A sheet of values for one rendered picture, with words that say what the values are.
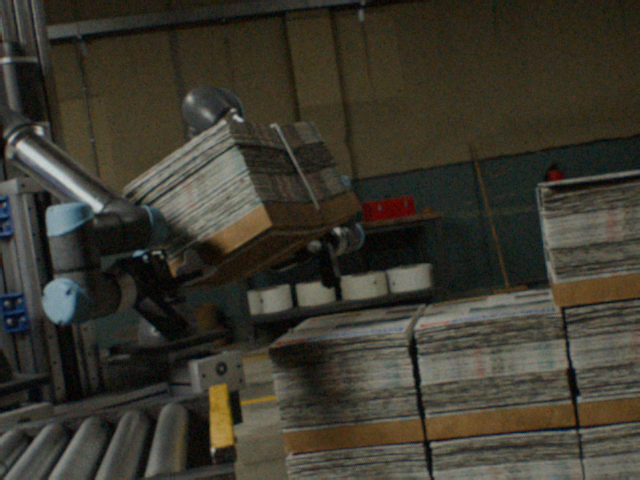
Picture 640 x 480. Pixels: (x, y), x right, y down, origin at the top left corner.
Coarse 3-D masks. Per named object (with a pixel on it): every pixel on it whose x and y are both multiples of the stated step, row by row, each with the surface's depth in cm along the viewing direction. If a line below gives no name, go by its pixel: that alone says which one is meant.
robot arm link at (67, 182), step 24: (0, 120) 172; (24, 120) 175; (0, 144) 173; (24, 144) 171; (48, 144) 172; (24, 168) 172; (48, 168) 167; (72, 168) 167; (72, 192) 164; (96, 192) 162; (120, 216) 156; (144, 216) 160; (144, 240) 159
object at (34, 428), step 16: (160, 400) 159; (176, 400) 157; (192, 400) 156; (208, 400) 156; (64, 416) 157; (80, 416) 155; (112, 416) 154; (192, 416) 156; (208, 416) 156; (0, 432) 152; (32, 432) 152; (112, 432) 154; (192, 432) 156; (208, 432) 156; (144, 448) 155; (192, 448) 156; (208, 448) 156; (144, 464) 155; (192, 464) 156; (208, 464) 156
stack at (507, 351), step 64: (320, 320) 213; (384, 320) 198; (448, 320) 183; (512, 320) 176; (576, 320) 174; (320, 384) 184; (384, 384) 182; (448, 384) 180; (512, 384) 178; (576, 384) 180; (384, 448) 183; (448, 448) 181; (512, 448) 178; (576, 448) 176
